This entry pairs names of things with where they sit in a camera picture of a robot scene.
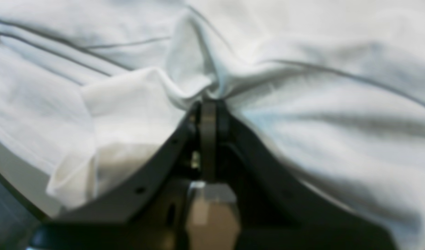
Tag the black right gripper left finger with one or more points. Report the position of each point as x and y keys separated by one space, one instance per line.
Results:
x=145 y=212

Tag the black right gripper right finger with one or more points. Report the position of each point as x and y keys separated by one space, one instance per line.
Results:
x=277 y=211

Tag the white t-shirt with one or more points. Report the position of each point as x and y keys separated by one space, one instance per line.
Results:
x=90 y=89

